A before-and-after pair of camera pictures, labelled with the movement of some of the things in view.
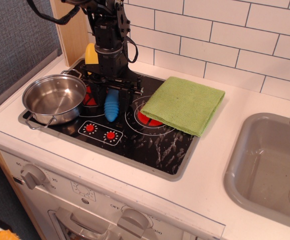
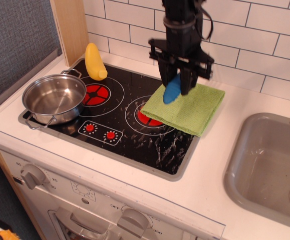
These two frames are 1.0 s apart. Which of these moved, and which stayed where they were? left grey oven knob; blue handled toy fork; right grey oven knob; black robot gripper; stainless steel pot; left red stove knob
Moved: blue handled toy fork; black robot gripper
Stayed: left red stove knob; left grey oven knob; right grey oven knob; stainless steel pot
